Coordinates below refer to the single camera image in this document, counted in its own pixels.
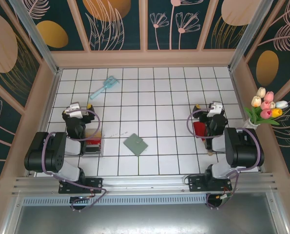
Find black round cable port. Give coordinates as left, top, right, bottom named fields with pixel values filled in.
left=69, top=195, right=93, bottom=212
left=205, top=192, right=233, bottom=210

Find aluminium side rail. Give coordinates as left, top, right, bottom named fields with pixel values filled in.
left=25, top=69, right=62, bottom=177
left=229, top=69, right=265, bottom=174

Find aluminium corner post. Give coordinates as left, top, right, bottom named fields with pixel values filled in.
left=8, top=0, right=63, bottom=75
left=227, top=0, right=280, bottom=73

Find white ribbed vase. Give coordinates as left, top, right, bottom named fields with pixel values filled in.
left=243, top=120, right=260, bottom=130

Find grey slotted cable duct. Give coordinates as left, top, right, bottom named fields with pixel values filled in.
left=21, top=196, right=209, bottom=207

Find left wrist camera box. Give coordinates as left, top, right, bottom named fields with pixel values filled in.
left=63, top=103, right=84, bottom=119

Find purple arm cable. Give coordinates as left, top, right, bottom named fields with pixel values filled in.
left=186, top=107, right=265, bottom=210
left=42, top=109, right=108, bottom=211

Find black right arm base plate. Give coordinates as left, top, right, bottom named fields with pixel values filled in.
left=188, top=175, right=233, bottom=193

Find red card stack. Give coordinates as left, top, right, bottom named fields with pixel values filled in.
left=85, top=138, right=102, bottom=146

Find grey metal sheet panel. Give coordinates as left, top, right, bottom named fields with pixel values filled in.
left=3, top=192, right=290, bottom=234

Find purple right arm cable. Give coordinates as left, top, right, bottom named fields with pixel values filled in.
left=186, top=107, right=265, bottom=210

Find black card stack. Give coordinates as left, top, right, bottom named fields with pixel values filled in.
left=85, top=145, right=102, bottom=153

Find artificial tulip bouquet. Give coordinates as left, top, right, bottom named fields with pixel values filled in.
left=244, top=87, right=289, bottom=126

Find light blue plastic fork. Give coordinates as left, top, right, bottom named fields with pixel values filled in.
left=89, top=76, right=120, bottom=100

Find aluminium front rail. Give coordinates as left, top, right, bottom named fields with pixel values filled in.
left=12, top=172, right=279, bottom=198

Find green leather card holder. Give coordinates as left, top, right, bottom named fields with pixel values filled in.
left=123, top=133, right=149, bottom=157

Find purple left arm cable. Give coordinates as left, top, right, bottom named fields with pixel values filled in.
left=42, top=109, right=108, bottom=211

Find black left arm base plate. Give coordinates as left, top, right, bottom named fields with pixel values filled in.
left=58, top=177, right=104, bottom=195

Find gold card stack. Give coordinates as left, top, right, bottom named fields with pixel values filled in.
left=86, top=129, right=103, bottom=139

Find clear acrylic card box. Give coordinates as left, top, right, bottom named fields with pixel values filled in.
left=82, top=128, right=104, bottom=158

